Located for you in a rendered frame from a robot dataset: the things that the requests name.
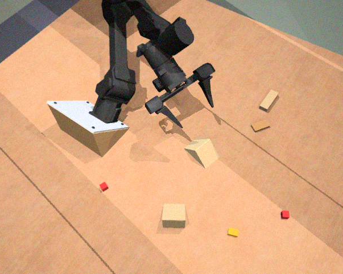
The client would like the small red block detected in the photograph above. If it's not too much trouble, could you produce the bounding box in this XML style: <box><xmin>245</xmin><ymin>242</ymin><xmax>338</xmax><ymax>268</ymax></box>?
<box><xmin>281</xmin><ymin>210</ymin><xmax>290</xmax><ymax>219</ymax></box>
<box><xmin>100</xmin><ymin>182</ymin><xmax>108</xmax><ymax>191</ymax></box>

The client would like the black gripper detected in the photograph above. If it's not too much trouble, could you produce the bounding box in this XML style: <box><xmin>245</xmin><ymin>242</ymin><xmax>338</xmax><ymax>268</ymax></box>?
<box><xmin>145</xmin><ymin>58</ymin><xmax>215</xmax><ymax>128</ymax></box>

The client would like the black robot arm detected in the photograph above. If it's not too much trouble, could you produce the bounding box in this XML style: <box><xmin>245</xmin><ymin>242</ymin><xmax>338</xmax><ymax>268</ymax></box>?
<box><xmin>88</xmin><ymin>0</ymin><xmax>194</xmax><ymax>124</ymax></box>

